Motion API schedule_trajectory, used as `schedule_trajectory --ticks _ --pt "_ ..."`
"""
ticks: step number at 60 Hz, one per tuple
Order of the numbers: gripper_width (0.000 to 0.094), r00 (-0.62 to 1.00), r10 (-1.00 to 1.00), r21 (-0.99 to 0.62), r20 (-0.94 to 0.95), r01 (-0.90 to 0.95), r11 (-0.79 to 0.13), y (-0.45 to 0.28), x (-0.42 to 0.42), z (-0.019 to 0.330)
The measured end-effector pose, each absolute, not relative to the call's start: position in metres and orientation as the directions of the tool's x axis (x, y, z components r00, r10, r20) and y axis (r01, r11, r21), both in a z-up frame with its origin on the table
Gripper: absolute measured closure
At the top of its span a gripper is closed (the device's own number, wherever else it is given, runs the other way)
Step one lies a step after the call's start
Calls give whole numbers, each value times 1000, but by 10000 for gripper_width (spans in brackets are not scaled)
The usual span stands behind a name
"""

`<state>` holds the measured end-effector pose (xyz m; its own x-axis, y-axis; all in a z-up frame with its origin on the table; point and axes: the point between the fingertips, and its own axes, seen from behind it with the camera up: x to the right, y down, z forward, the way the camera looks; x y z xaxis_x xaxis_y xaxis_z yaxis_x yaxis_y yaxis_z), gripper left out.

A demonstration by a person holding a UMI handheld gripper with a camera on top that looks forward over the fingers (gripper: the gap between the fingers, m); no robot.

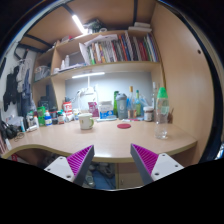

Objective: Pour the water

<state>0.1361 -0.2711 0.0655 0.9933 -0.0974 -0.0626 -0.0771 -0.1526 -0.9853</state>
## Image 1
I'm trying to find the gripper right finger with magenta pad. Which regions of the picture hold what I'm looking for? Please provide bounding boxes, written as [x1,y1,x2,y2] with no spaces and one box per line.
[130,144,183,185]

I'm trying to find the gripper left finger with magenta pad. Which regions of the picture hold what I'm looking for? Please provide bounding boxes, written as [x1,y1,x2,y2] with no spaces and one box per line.
[45,145,95,186]

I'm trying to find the pale green mug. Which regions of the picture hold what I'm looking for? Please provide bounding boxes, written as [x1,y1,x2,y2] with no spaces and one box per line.
[78,113,94,130]

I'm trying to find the round red coaster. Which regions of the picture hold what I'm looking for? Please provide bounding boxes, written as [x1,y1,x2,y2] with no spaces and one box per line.
[117,123,131,129]

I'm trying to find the clear glass bottle yellow cap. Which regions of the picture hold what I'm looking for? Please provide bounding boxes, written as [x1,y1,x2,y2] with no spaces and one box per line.
[127,86,136,119]

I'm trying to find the clear bottle with green cap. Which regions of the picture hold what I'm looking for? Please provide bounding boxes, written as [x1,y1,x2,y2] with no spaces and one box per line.
[155,87,169,139]

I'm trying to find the red white container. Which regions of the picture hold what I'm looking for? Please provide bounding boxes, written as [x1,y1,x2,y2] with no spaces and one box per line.
[63,102,72,116]

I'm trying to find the magenta snack packet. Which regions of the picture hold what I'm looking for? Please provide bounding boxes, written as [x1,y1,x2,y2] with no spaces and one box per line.
[88,102,99,117]

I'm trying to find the blue white tissue box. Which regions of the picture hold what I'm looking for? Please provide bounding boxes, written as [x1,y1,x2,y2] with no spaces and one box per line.
[99,101,113,119]

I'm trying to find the green box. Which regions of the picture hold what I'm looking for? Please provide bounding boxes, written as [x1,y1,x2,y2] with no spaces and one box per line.
[37,106,46,126]

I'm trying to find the grey shaker bottle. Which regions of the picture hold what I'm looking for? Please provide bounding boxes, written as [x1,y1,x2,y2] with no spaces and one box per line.
[116,93,127,120]

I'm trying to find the green glass bottle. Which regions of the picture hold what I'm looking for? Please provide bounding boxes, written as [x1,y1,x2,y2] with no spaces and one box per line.
[135,90,141,117]

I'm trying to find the white desk lamp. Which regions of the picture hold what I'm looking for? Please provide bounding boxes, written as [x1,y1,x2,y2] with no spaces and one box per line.
[77,78,98,103]

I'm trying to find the under-shelf light strip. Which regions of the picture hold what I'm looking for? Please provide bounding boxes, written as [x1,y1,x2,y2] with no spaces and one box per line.
[72,72,105,79]

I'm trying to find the hanging dark clothes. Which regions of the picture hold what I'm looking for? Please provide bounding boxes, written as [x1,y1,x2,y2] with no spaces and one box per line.
[3,62,31,116]

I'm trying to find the row of books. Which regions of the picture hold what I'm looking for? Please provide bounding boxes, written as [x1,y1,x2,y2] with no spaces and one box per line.
[79,31,159,65]

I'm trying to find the ceiling tube light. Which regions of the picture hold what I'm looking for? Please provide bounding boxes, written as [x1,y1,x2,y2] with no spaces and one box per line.
[72,15,86,34]

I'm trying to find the wooden wall shelf unit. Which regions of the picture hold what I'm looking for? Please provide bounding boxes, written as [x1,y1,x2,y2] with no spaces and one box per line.
[32,30,166,108]

